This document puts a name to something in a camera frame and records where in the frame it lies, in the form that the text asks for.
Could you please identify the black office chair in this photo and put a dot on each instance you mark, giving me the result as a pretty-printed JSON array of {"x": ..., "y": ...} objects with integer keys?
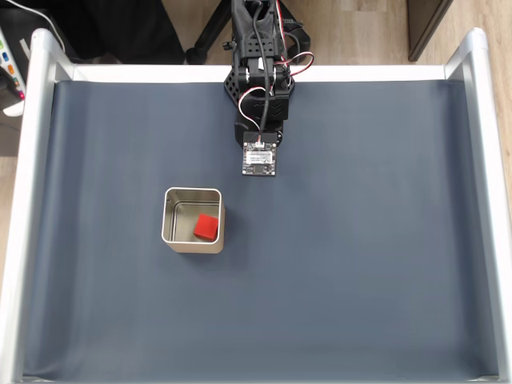
[{"x": 208, "y": 32}]

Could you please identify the dark wooden cabinet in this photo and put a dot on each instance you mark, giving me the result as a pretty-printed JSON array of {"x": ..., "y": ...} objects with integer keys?
[{"x": 428, "y": 24}]

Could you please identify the white device with coloured buttons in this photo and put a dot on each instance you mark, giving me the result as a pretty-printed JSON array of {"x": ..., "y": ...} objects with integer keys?
[{"x": 10, "y": 80}]

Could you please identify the dark blue table mat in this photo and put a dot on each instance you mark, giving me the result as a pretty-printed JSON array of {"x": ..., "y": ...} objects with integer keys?
[{"x": 320, "y": 260}]

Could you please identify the bare camera circuit board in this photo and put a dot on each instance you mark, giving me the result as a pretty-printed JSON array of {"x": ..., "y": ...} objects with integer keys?
[{"x": 259, "y": 158}]

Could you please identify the square metal tin container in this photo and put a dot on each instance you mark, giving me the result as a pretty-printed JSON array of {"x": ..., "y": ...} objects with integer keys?
[{"x": 180, "y": 216}]

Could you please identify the black table clamp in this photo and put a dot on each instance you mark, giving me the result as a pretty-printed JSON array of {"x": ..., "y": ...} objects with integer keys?
[{"x": 227, "y": 45}]

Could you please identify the white metal table frame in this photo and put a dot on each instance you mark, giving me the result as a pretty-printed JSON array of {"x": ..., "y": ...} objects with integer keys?
[{"x": 256, "y": 73}]

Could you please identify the red cube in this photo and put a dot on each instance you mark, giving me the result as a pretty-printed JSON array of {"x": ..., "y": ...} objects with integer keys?
[{"x": 206, "y": 227}]

